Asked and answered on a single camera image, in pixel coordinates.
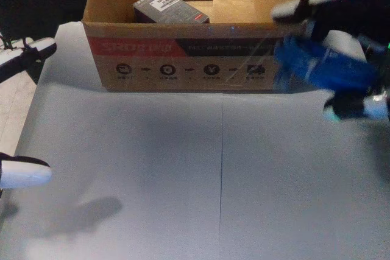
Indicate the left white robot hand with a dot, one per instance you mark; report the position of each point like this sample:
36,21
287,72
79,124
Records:
21,174

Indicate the dark rectangular product box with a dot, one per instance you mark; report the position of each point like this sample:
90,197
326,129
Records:
170,8

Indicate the brown cardboard box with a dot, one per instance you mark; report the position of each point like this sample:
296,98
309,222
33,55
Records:
182,59

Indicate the pale grey table sheet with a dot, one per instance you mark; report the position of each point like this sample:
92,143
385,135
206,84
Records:
152,196

